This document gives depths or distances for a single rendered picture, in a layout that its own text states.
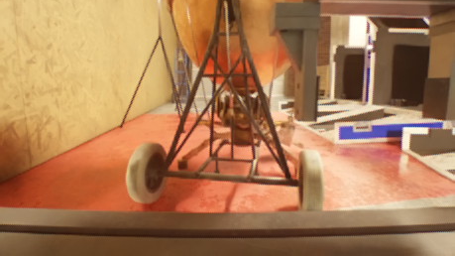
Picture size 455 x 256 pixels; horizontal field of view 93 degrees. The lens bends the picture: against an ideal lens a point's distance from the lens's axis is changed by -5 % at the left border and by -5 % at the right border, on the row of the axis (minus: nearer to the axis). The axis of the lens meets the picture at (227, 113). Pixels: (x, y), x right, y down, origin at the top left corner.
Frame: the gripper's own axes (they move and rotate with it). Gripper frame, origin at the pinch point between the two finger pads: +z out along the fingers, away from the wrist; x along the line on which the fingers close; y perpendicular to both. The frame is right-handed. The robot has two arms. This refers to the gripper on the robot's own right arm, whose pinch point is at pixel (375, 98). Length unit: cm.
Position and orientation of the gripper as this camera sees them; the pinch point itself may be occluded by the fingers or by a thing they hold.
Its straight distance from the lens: 25.3
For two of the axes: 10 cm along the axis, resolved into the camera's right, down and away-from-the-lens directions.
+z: 0.1, 9.9, 1.3
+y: -0.1, 1.3, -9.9
